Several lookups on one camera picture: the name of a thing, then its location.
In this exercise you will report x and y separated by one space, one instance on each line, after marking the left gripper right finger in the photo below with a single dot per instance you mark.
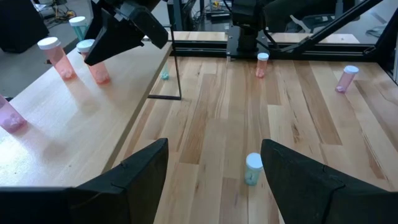
304 193

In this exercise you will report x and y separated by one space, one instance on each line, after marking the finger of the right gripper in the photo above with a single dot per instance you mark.
115 37
149 26

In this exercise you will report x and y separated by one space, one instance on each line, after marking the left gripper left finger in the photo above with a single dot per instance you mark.
133 193

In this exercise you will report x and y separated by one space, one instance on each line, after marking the salmon pink medicine bottle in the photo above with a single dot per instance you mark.
261 67
60 62
99 73

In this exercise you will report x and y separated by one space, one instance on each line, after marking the purple medicine bottle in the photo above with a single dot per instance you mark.
11 119
345 79

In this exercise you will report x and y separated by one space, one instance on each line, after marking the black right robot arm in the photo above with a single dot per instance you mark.
247 15

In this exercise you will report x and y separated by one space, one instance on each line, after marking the white bottle near shelf leg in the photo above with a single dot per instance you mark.
164 74

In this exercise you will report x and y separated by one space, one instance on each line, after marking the black bulky object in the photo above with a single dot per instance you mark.
18 28

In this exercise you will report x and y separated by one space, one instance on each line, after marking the black metal table frame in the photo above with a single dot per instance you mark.
178 14

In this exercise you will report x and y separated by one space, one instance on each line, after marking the wooden shelf black frame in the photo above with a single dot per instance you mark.
77 124

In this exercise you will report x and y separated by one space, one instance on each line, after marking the black aluminium rig frame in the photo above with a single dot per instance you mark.
311 53

